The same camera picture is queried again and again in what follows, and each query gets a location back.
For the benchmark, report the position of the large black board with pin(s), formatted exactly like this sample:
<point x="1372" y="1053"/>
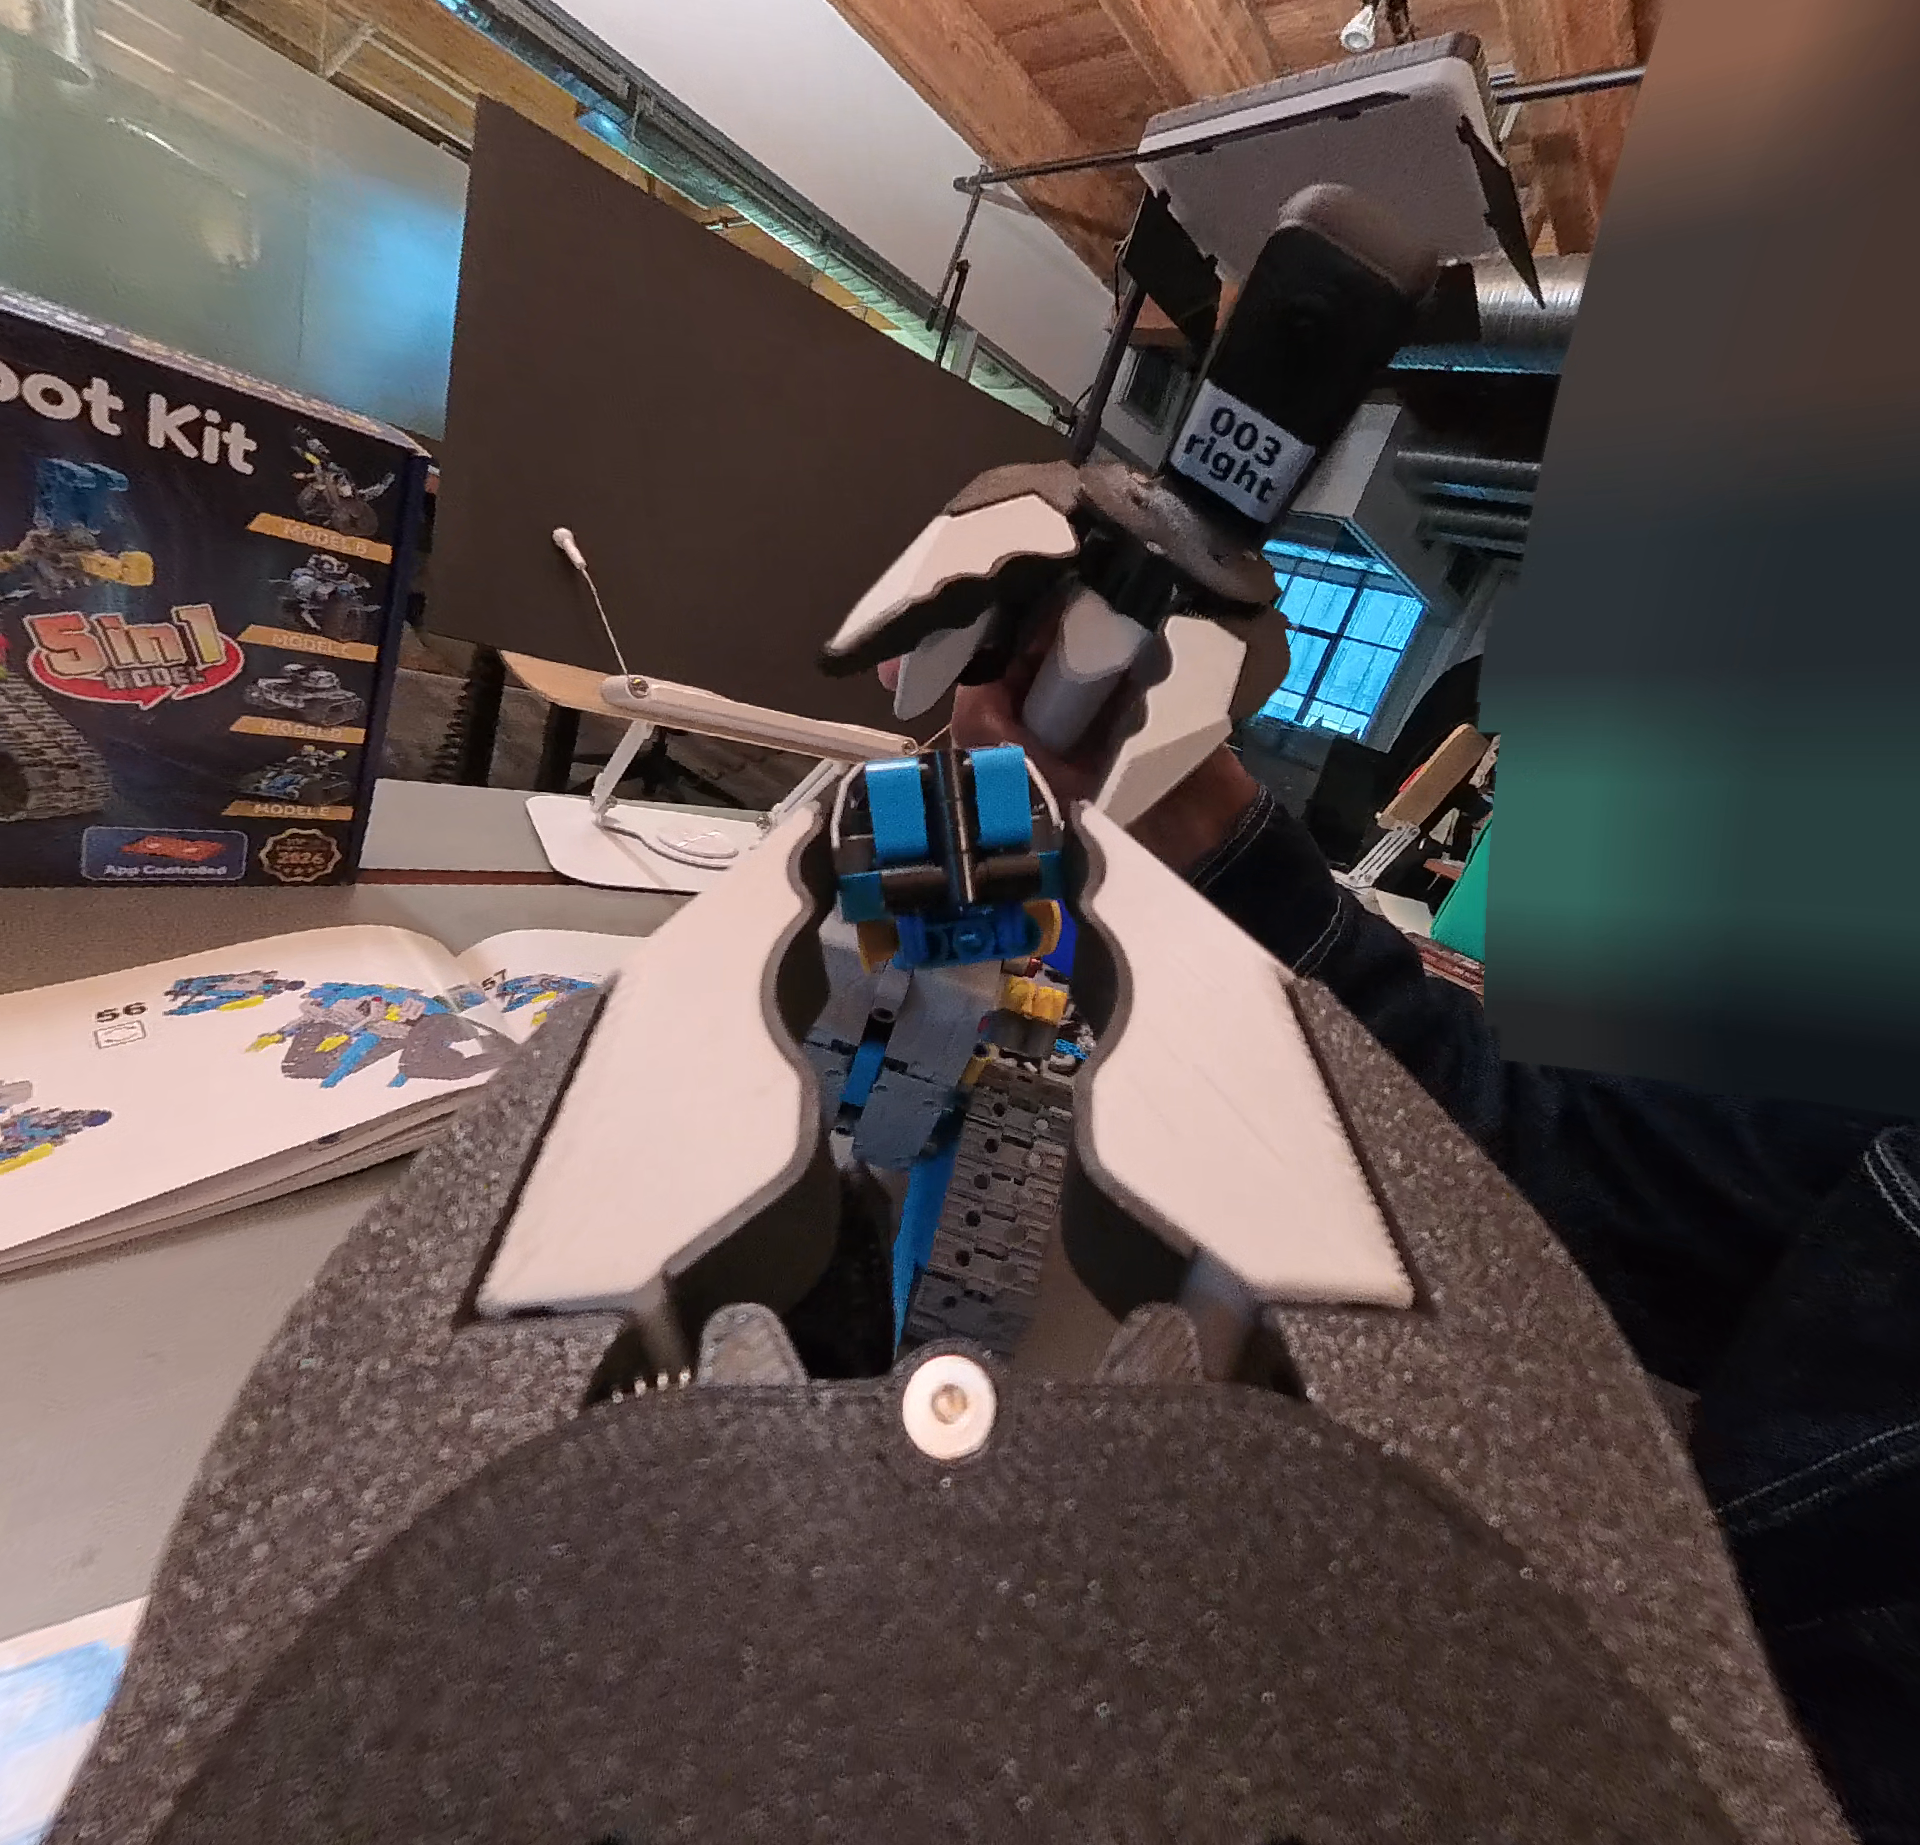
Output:
<point x="721" y="450"/>

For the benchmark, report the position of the person's dark denim jacket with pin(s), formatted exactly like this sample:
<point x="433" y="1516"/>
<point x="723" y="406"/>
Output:
<point x="1831" y="1425"/>

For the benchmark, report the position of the white instruction booklet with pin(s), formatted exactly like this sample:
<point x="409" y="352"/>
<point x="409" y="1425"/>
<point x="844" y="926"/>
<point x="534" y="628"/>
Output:
<point x="180" y="1110"/>

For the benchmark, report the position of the blue sticker sheet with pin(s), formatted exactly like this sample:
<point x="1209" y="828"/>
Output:
<point x="53" y="1725"/>

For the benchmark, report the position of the paned window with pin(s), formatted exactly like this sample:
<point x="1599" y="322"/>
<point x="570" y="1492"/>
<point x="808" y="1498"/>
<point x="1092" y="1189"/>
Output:
<point x="1350" y="646"/>

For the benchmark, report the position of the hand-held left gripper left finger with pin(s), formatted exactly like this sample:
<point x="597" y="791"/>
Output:
<point x="645" y="1110"/>

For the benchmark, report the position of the wooden table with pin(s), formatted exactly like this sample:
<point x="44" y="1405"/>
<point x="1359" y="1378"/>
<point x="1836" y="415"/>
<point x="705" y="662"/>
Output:
<point x="555" y="676"/>

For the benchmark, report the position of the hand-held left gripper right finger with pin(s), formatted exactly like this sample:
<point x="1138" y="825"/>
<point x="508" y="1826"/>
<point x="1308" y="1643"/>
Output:
<point x="1245" y="1110"/>

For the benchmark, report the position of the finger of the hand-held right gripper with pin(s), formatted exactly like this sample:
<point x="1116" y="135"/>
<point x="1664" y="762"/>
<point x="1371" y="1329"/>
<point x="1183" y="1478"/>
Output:
<point x="961" y="547"/>
<point x="1201" y="705"/>

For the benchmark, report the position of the dark blue robot kit box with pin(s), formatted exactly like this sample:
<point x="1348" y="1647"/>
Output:
<point x="180" y="601"/>

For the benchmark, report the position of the black light stand pole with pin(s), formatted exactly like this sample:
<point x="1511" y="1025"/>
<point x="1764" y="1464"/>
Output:
<point x="1102" y="376"/>

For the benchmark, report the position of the person's right hand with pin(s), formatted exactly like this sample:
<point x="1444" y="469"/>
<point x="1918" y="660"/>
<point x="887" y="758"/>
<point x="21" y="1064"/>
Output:
<point x="991" y="727"/>

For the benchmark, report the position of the grey desk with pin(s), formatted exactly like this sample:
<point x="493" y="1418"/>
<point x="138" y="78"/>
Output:
<point x="91" y="1425"/>

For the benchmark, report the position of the person's right forearm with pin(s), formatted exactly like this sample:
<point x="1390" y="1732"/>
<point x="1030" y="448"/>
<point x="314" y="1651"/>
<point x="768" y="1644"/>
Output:
<point x="1395" y="1005"/>

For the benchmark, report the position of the blue grey building-block toy robot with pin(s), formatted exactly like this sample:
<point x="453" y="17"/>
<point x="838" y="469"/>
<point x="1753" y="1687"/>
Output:
<point x="931" y="825"/>

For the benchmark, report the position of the black boom rod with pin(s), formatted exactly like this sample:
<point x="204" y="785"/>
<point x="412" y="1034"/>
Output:
<point x="1066" y="162"/>

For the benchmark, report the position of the green padded panel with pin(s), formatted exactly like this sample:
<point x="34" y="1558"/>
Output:
<point x="1463" y="886"/>

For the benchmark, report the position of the studio light panel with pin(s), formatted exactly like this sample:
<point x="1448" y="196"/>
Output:
<point x="1320" y="150"/>

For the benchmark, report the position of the tilted wooden board stand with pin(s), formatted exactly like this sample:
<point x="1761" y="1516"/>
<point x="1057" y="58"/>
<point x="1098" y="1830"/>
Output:
<point x="1448" y="780"/>

